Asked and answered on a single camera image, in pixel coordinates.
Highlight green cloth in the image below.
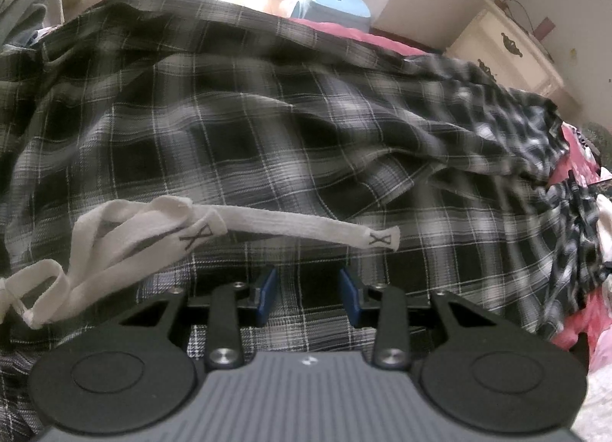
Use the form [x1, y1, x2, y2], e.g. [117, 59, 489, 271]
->
[581, 122, 612, 170]

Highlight white garment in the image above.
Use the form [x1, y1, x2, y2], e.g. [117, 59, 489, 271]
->
[595, 193, 612, 263]

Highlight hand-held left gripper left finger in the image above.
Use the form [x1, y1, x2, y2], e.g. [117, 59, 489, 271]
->
[117, 265, 279, 359]

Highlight light blue plastic stool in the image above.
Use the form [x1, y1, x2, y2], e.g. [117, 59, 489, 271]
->
[289, 0, 373, 34]

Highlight white drawstring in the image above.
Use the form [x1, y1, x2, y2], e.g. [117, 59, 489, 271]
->
[0, 196, 401, 330]

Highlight pink floral blanket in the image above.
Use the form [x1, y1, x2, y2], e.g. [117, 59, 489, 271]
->
[287, 16, 612, 366]

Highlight black white plaid pants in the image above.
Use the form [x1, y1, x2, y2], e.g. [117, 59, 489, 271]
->
[0, 0, 612, 424]

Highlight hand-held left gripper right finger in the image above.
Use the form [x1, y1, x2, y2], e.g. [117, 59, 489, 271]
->
[337, 269, 499, 359]

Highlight cream nightstand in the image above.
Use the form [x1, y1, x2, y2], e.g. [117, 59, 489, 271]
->
[444, 0, 577, 111]

